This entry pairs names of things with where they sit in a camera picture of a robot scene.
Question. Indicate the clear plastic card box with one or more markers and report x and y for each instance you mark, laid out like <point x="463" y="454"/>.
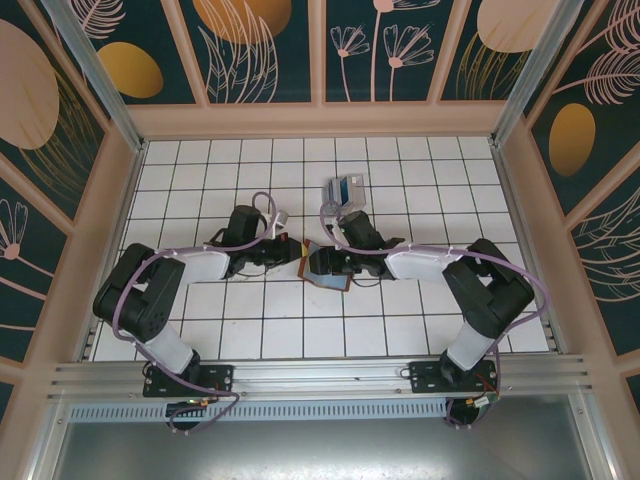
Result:
<point x="357" y="192"/>

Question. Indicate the brown leather card holder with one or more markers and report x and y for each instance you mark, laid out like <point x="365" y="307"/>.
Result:
<point x="331" y="283"/>

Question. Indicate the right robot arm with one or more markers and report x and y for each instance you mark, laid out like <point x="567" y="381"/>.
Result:
<point x="490" y="295"/>

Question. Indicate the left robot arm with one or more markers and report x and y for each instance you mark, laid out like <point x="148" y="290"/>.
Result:
<point x="135" y="295"/>

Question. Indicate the blue credit card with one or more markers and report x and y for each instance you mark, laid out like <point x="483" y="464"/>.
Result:
<point x="345" y="192"/>

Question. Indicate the grey credit card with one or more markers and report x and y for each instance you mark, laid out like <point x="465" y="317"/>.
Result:
<point x="332" y="192"/>

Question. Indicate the grey metal shelf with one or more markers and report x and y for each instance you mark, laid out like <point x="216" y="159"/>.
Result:
<point x="320" y="450"/>

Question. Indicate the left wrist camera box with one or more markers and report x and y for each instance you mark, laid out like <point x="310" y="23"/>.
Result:
<point x="282" y="219"/>

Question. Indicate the long aluminium base rail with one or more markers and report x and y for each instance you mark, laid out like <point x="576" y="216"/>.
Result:
<point x="320" y="375"/>

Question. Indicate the aluminium side rail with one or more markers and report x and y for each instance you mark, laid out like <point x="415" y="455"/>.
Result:
<point x="530" y="250"/>
<point x="112" y="250"/>

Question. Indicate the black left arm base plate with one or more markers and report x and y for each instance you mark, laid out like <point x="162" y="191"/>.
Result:
<point x="220" y="377"/>

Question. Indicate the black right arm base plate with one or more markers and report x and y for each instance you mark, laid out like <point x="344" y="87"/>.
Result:
<point x="425" y="375"/>

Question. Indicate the aluminium corner post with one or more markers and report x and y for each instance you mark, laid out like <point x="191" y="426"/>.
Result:
<point x="95" y="75"/>
<point x="530" y="75"/>

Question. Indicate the small floral side wall panel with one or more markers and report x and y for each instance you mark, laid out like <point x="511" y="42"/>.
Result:
<point x="615" y="280"/>

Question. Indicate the large floral side wall panel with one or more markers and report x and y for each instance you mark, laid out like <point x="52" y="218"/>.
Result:
<point x="600" y="100"/>

